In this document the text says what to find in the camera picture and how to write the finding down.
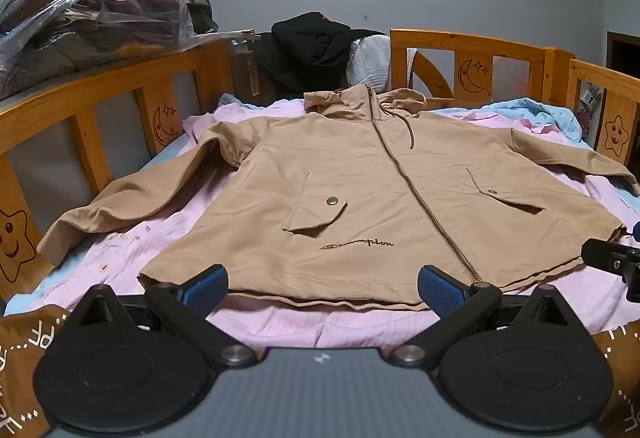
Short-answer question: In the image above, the light blue crinkled blanket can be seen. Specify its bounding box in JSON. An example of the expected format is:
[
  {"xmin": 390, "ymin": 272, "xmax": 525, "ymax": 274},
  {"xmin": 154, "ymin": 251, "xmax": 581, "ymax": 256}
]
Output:
[{"xmin": 217, "ymin": 92, "xmax": 598, "ymax": 144}]

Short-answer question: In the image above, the dark wooden door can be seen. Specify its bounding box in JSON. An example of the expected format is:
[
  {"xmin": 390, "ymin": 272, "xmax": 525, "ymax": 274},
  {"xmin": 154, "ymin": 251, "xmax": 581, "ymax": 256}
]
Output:
[{"xmin": 606, "ymin": 31, "xmax": 640, "ymax": 58}]

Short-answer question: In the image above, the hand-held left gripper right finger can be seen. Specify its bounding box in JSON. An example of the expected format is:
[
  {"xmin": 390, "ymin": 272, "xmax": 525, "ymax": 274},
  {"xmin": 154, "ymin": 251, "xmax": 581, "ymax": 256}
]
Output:
[{"xmin": 390, "ymin": 265, "xmax": 581, "ymax": 366}]

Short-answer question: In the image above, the pink flower-print blanket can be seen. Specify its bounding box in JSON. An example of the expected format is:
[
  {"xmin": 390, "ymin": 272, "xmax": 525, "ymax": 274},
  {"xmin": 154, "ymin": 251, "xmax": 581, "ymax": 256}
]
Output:
[{"xmin": 30, "ymin": 98, "xmax": 640, "ymax": 351}]

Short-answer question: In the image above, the clear plastic bag of clothes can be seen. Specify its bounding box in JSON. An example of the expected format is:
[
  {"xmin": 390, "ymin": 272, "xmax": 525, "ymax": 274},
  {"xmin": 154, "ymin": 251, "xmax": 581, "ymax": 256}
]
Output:
[{"xmin": 0, "ymin": 0, "xmax": 197, "ymax": 102}]

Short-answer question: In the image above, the tan hooded zip jacket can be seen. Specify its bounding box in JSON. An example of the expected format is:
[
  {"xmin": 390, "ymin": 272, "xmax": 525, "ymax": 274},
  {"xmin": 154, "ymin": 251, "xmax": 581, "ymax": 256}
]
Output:
[{"xmin": 36, "ymin": 85, "xmax": 640, "ymax": 311}]

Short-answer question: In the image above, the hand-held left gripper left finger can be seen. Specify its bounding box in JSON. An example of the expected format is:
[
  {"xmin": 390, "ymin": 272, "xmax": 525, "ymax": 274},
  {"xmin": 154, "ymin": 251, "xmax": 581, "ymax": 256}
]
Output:
[{"xmin": 64, "ymin": 265, "xmax": 259, "ymax": 366}]

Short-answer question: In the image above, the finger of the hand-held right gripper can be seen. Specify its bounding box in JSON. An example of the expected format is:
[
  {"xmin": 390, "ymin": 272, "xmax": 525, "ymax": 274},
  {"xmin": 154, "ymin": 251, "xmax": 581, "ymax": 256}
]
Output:
[{"xmin": 581, "ymin": 238, "xmax": 640, "ymax": 304}]

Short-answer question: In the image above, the black clothes pile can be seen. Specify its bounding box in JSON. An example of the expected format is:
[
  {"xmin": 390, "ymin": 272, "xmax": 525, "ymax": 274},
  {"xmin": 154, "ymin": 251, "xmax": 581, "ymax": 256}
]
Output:
[{"xmin": 256, "ymin": 11, "xmax": 388, "ymax": 100}]

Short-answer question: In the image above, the white crinkled cloth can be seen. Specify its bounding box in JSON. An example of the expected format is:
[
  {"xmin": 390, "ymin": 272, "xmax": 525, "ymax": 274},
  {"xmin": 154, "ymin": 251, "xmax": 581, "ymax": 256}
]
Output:
[{"xmin": 346, "ymin": 36, "xmax": 394, "ymax": 89}]

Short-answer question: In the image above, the dark green bag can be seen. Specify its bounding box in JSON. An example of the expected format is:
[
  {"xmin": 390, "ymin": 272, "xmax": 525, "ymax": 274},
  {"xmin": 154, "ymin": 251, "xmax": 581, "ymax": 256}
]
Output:
[{"xmin": 181, "ymin": 0, "xmax": 221, "ymax": 37}]

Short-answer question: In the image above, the light blue bed sheet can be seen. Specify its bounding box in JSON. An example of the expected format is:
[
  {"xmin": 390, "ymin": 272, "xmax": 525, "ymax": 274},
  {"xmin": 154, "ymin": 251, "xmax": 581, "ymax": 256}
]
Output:
[{"xmin": 0, "ymin": 135, "xmax": 193, "ymax": 316}]

